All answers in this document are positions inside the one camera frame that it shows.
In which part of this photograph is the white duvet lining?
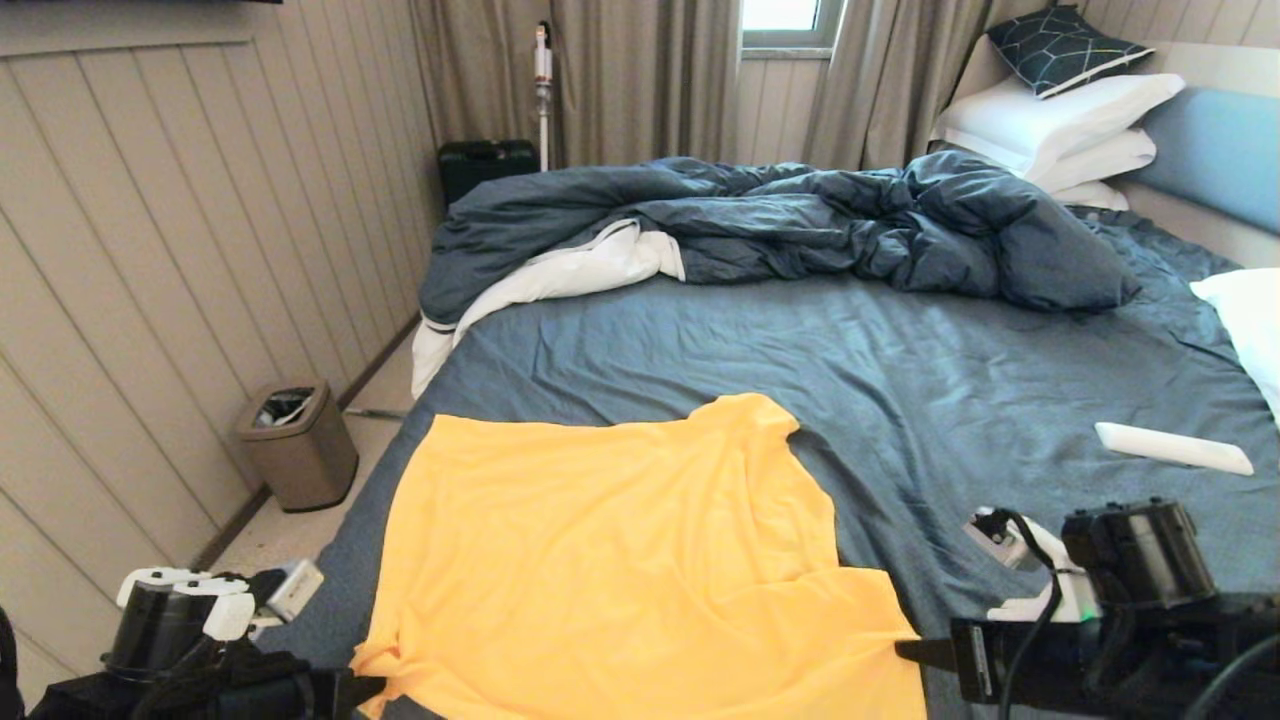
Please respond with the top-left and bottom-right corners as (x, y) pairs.
(411, 218), (687, 401)

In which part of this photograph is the wide beige curtain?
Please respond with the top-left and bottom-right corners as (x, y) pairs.
(408, 0), (741, 171)

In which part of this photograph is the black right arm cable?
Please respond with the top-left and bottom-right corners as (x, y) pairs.
(983, 507), (1280, 720)

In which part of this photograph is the beige headboard frame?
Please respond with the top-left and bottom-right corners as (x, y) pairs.
(945, 38), (1280, 269)

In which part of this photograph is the window with grey frame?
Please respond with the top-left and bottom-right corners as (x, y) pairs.
(738, 0), (846, 53)

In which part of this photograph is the white stick vacuum cleaner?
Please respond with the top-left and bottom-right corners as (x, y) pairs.
(533, 22), (556, 173)

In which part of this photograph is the light blue headboard pad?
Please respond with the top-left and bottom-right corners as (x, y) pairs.
(1133, 87), (1280, 237)

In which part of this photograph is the yellow t-shirt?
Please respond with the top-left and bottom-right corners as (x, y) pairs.
(350, 393), (929, 720)

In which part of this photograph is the dark green hard case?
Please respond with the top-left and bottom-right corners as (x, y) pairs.
(438, 140), (541, 209)

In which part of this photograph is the long white remote control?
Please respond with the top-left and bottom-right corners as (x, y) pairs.
(1093, 421), (1254, 477)

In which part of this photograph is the crumpled dark blue duvet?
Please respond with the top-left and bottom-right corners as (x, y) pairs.
(418, 150), (1143, 327)

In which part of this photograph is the dark geometric pattern cushion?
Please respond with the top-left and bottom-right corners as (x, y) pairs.
(985, 5), (1156, 100)

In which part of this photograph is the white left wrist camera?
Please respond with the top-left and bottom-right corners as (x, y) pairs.
(260, 560), (326, 624)

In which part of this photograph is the flat white pillow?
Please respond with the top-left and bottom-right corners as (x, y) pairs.
(1020, 128), (1158, 195)

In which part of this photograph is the narrow beige curtain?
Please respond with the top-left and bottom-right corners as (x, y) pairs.
(800, 0), (1056, 173)

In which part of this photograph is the small white pillow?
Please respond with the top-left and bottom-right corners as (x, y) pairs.
(1048, 180), (1131, 212)

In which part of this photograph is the brown metal trash bin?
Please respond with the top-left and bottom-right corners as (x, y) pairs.
(233, 380), (359, 514)

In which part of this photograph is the large white pillow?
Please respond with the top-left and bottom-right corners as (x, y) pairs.
(930, 72), (1187, 181)

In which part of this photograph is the dark blue bed sheet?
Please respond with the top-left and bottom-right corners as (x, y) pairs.
(232, 205), (1280, 720)

